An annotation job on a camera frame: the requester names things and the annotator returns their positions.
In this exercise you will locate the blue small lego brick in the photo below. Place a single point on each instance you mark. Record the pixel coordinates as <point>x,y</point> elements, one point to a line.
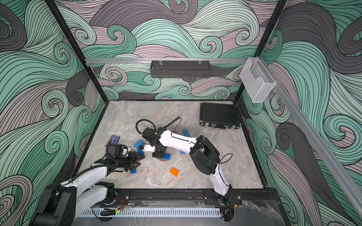
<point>133,171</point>

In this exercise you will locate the aluminium rail right wall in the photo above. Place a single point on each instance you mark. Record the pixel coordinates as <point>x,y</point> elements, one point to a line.
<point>289,96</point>

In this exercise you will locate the white slotted cable duct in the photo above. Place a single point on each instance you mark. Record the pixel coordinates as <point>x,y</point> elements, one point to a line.
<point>153,212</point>

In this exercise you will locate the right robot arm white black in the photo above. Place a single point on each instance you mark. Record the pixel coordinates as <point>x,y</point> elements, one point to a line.
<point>203,153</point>

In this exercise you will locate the blue card tag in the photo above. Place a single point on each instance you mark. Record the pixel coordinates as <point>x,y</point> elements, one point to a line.
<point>113,140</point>

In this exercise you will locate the black case on table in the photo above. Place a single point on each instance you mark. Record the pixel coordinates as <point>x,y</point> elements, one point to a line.
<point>219,116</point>

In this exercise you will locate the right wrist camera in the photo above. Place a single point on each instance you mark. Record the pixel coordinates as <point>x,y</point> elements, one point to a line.
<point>147,148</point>

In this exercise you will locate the light blue brick left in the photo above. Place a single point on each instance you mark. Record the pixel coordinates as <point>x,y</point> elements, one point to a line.
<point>139,144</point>

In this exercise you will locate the black perforated wall tray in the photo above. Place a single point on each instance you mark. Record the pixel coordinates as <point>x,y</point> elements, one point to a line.
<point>180,69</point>

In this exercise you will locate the black frame post right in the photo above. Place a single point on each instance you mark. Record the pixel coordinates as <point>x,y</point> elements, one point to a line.
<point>269,26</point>

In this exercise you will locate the black frame post left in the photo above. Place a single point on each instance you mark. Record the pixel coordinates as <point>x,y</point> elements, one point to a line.
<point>67,32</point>

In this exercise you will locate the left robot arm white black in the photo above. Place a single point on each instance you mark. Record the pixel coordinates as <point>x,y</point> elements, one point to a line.
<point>60,204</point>

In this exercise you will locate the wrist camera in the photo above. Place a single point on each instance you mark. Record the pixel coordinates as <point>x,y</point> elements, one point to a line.
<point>117,150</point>
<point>147,148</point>

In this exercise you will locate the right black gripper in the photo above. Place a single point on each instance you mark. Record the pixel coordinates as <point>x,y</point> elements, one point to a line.
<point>160,156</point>

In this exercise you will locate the blue long brick left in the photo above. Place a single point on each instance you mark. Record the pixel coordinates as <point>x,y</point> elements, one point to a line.
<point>140,151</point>

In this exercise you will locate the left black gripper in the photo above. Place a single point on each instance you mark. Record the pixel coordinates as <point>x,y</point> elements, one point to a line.
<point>133,159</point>

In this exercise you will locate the aluminium rail back wall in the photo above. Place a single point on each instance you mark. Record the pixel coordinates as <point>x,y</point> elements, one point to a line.
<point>129,60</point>

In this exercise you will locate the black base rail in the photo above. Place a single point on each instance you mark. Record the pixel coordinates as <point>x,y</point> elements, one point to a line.
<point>206,196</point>

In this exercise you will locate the black frame post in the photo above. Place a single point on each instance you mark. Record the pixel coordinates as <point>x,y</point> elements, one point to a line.
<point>67,32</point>
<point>269,26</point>

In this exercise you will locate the orange lego brick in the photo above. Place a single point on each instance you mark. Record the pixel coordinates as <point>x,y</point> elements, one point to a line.
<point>174,172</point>

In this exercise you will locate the clear plastic wall bin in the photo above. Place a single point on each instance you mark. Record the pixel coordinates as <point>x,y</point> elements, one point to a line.
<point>257,79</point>

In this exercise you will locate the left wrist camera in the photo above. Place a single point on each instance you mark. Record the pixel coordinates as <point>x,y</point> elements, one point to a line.
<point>117,150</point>

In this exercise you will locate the aluminium rail wall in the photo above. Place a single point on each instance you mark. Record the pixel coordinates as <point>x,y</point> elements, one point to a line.
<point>129,60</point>
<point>289,96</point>

